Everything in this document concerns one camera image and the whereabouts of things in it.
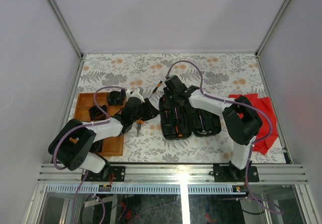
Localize black plastic tool case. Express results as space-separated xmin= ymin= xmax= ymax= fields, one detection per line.
xmin=159 ymin=87 xmax=221 ymax=140

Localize large orange screwdriver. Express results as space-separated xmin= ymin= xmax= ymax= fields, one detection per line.
xmin=176 ymin=125 xmax=183 ymax=137

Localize claw hammer black handle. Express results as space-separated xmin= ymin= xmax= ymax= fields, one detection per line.
xmin=195 ymin=115 xmax=212 ymax=135

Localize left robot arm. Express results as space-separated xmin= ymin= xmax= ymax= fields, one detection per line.
xmin=48 ymin=97 xmax=159 ymax=181

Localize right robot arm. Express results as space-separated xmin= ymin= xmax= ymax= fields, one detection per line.
xmin=165 ymin=76 xmax=263 ymax=181

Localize orange long-nose pliers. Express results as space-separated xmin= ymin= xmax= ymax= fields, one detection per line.
xmin=136 ymin=119 xmax=144 ymax=136

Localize dark patterned rolled cloth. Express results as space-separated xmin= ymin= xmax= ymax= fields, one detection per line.
xmin=106 ymin=89 xmax=126 ymax=106

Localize red cloth bag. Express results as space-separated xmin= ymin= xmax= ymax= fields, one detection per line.
xmin=228 ymin=93 xmax=279 ymax=156

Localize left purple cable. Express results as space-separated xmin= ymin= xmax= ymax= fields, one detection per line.
xmin=51 ymin=86 xmax=129 ymax=224

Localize aluminium front rail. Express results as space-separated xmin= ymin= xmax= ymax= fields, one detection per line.
xmin=37 ymin=164 xmax=308 ymax=194

